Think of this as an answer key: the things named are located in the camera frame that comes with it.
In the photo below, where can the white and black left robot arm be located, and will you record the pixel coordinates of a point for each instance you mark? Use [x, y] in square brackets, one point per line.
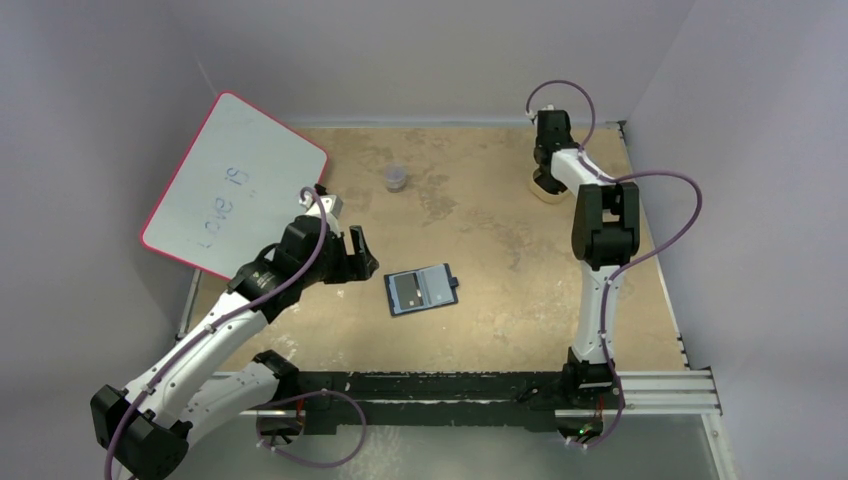
[148, 426]

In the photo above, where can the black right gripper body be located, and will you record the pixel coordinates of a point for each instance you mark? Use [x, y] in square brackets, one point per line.
[546, 177]

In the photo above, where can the pink framed whiteboard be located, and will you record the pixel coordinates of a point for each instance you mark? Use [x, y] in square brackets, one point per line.
[234, 191]

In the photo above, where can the small clear plastic cup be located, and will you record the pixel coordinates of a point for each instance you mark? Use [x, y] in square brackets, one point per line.
[395, 177]

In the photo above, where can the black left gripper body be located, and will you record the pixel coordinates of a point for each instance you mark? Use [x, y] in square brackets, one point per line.
[334, 266]

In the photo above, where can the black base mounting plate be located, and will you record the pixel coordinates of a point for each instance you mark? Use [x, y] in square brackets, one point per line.
[532, 400]

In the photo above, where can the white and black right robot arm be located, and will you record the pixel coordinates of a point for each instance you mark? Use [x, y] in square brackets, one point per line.
[605, 236]

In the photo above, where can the blue leather card holder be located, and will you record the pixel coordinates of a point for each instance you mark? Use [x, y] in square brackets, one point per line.
[438, 286]

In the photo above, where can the beige oval card tray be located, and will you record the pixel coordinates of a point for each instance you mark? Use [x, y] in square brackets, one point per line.
[548, 189]

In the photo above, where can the aluminium extrusion rail frame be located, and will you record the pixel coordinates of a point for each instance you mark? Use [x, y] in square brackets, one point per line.
[659, 393]

